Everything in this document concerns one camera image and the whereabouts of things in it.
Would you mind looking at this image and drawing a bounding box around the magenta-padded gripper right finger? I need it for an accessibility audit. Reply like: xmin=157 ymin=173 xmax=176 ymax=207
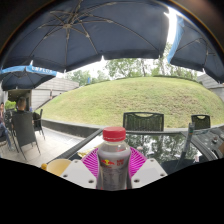
xmin=129 ymin=146 xmax=168 ymax=190

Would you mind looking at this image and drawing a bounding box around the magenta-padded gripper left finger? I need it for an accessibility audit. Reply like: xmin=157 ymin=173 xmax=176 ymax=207
xmin=60 ymin=146 xmax=101 ymax=190

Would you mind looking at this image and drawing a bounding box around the red-capped clear drink bottle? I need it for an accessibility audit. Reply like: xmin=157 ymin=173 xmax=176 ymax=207
xmin=95 ymin=126 xmax=133 ymax=191

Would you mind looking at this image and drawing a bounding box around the yellow snack bag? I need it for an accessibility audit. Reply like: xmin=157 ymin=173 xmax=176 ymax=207
xmin=77 ymin=145 xmax=100 ymax=158

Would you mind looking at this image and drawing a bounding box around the upright white tube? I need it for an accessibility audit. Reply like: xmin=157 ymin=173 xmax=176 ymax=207
xmin=185 ymin=121 xmax=196 ymax=148

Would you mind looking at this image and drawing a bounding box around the person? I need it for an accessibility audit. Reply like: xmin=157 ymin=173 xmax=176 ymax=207
xmin=0 ymin=101 xmax=14 ymax=151
xmin=11 ymin=96 xmax=41 ymax=134

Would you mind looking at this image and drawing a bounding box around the blue-banded dark patio umbrella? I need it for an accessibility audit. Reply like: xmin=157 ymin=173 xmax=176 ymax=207
xmin=0 ymin=64 xmax=58 ymax=92

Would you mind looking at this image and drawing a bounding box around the dark blue patio umbrella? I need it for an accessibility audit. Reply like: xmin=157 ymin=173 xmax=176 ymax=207
xmin=166 ymin=13 xmax=224 ymax=84
xmin=0 ymin=0 xmax=171 ymax=74

